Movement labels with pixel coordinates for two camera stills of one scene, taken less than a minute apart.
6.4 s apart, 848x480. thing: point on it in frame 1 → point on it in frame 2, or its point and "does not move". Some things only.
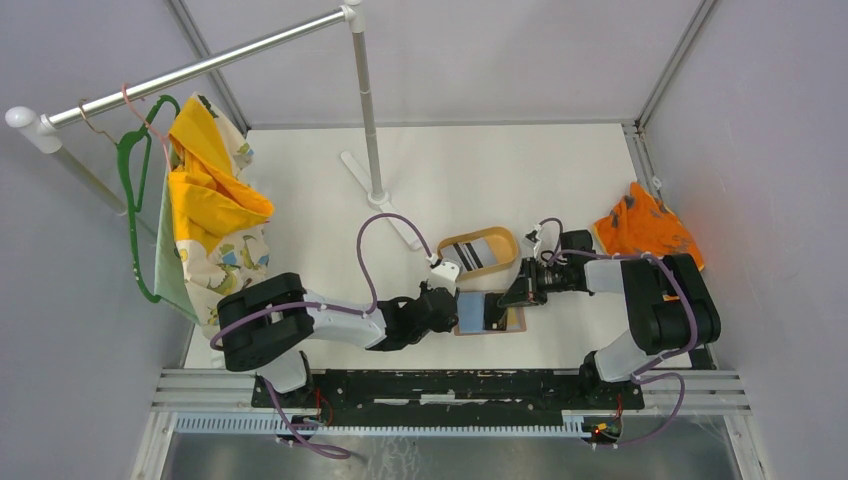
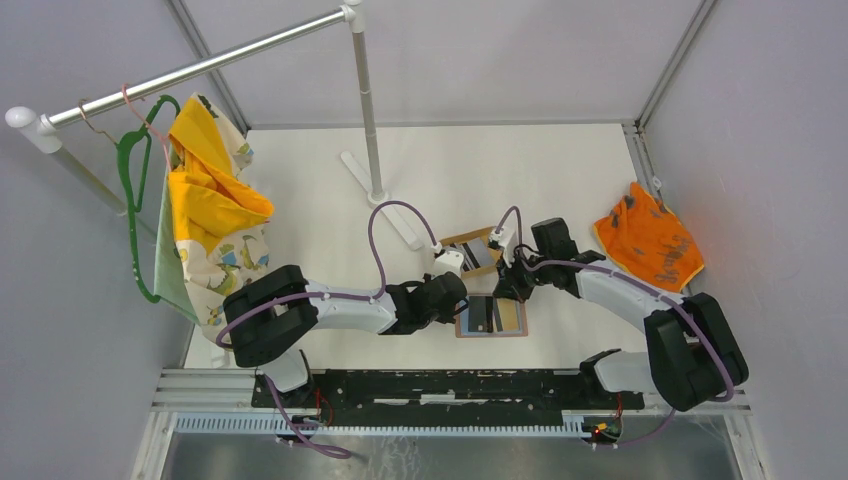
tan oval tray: (501, 240) does not move
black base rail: (449, 393) does not move
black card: (495, 316) → (480, 314)
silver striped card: (473, 254) does not move
